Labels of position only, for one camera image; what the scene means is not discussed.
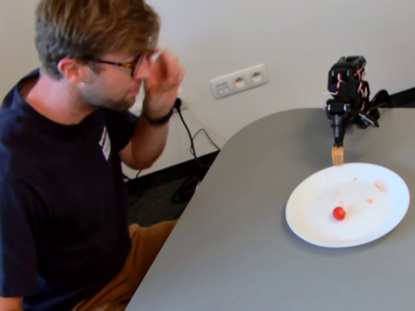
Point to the black power plug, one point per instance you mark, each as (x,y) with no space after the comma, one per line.
(178,103)

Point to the white round plate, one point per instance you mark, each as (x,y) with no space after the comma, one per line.
(356,223)

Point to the white wall socket panel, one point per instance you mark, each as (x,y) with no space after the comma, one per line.
(240,81)

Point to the man in navy t-shirt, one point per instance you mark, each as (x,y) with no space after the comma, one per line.
(58,168)

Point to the wooden fork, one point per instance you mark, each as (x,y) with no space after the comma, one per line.
(337,155)

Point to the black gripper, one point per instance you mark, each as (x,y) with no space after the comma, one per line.
(336,127)

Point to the small black gripper camera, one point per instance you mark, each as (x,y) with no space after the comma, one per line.
(368,120)

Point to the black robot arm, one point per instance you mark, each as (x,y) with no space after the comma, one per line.
(348,81)

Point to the black wristband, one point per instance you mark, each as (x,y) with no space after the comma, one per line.
(159,118)

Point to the tortoiseshell round eyeglasses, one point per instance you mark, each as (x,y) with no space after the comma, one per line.
(124,64)

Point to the man's left forearm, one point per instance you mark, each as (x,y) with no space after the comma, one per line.
(144,145)

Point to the man's left hand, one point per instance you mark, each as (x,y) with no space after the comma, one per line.
(163,84)

